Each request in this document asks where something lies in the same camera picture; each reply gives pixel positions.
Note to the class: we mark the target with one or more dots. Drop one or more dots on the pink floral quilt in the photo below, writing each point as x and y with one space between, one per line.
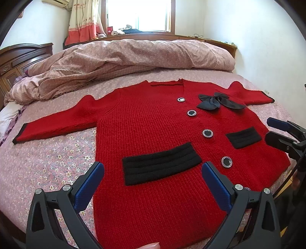
143 55

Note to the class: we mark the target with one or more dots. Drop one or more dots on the person's left hand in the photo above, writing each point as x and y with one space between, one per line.
149 246

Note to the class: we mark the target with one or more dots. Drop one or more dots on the purple cloth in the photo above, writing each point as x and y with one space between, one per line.
24 76

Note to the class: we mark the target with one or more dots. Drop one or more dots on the window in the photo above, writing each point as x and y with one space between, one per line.
138 14

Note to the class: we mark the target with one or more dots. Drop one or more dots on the white pillow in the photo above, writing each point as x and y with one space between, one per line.
8 119

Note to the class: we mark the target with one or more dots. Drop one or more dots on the dark wooden headboard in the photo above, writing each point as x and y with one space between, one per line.
14 62

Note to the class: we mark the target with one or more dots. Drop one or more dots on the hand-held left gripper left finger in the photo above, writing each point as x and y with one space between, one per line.
89 183

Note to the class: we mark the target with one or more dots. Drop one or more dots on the pink floral bed sheet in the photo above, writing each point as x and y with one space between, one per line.
47 162

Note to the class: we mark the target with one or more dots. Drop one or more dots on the pile of clothes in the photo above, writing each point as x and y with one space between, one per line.
129 30

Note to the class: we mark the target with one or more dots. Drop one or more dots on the cream and red curtain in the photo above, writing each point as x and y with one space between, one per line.
81 21

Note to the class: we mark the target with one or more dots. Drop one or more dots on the small red box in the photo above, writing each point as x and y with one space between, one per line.
110 30

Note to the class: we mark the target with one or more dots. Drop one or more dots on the air conditioner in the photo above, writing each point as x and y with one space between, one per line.
61 2

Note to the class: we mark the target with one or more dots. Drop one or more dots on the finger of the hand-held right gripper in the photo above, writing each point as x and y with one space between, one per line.
275 141
275 122

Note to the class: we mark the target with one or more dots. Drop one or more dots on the red knit sweater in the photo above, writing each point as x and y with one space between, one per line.
155 129

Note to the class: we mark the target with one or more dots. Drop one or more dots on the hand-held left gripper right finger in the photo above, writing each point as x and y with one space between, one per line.
215 182

